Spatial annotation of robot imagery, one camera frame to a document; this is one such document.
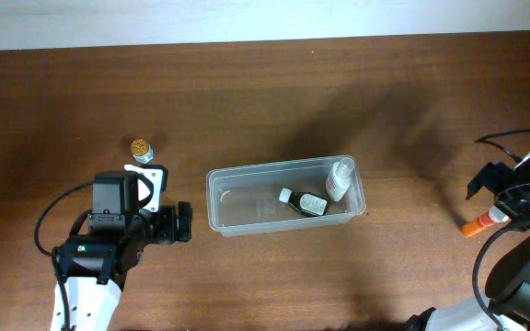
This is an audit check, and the orange white tube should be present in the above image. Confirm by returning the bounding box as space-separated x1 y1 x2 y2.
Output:
461 206 510 237

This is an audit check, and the white spray bottle clear cap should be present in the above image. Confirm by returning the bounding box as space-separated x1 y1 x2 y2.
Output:
325 157 355 202

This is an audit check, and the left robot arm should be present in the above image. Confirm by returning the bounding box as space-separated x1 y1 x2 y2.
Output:
50 201 193 330

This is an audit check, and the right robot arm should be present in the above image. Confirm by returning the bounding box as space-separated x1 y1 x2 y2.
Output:
405 152 530 331

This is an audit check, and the dark brown syrup bottle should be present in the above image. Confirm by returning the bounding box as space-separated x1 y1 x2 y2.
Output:
279 188 329 217

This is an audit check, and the clear plastic container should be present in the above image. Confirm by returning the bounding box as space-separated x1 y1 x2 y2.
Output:
206 155 366 236

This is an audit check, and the small jar gold lid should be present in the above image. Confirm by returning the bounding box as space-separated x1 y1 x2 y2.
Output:
130 139 154 164

